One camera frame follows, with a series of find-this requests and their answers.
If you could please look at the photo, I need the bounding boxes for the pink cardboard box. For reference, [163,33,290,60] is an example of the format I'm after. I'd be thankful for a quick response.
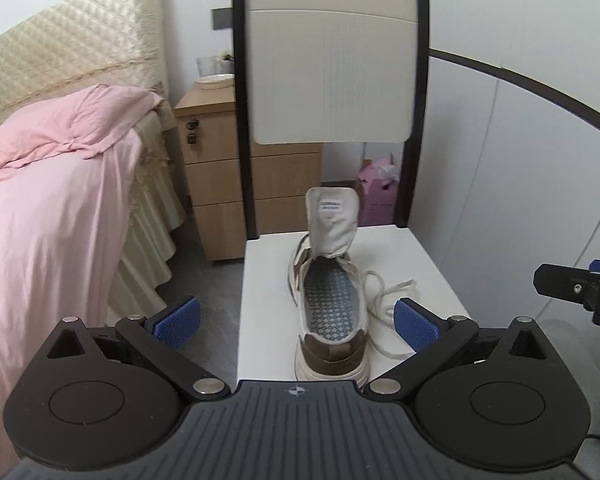
[356,157,398,228]

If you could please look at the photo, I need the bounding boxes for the white shoelace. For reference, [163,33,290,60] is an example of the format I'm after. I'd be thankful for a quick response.
[362,270,428,361]

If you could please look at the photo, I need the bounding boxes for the pink bed sheet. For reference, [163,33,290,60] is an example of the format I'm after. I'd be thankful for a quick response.
[0,132,143,478]

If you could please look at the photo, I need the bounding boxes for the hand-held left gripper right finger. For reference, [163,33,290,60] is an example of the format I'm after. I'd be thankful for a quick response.
[364,298,548,402]

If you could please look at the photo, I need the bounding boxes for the pink pillow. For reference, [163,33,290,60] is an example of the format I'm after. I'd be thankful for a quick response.
[0,85,163,193]

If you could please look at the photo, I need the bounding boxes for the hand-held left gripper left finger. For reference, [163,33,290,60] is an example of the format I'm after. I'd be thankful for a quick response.
[45,296,231,402]

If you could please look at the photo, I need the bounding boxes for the cream quilted headboard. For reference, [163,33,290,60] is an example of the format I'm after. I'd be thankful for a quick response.
[0,0,168,131]

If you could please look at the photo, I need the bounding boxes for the white chair with black frame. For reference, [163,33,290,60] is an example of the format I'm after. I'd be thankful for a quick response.
[231,0,473,391]

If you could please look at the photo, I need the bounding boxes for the wooden bedside cabinet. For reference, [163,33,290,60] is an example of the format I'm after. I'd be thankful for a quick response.
[174,81,323,262]

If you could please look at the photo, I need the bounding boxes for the white and brown shoe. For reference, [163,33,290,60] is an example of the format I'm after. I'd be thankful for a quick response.
[285,187,371,382]

